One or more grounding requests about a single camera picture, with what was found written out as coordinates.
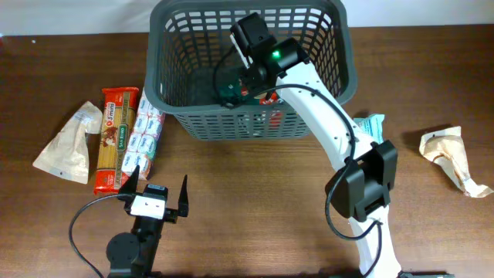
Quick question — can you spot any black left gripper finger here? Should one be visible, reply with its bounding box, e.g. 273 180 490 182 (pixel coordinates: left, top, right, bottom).
119 165 140 195
178 175 189 217

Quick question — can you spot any green coffee snack bag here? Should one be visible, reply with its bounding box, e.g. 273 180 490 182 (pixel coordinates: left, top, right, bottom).
215 77 283 107

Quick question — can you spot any light blue tissue pack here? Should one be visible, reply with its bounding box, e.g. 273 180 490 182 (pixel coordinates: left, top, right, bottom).
354 114 385 144

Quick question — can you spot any beige brown pouch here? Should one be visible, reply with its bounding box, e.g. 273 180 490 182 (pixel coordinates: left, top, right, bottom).
419 126 493 198

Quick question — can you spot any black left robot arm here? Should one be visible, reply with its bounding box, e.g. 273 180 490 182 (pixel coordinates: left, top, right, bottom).
106 167 189 277

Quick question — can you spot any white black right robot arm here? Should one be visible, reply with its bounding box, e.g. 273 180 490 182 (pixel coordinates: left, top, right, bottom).
230 13 401 277

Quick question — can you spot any Kleenex tissue multipack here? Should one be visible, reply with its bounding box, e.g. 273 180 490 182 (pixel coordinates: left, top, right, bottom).
121 92 165 180

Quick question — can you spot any grey plastic basket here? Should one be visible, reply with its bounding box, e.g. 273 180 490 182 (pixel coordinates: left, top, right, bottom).
144 0 357 141

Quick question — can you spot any beige pouch on left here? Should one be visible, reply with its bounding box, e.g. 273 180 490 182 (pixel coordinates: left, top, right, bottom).
32 101 103 184

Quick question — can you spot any San Remo spaghetti packet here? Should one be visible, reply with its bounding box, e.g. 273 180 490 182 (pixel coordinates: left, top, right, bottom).
93 87 139 195

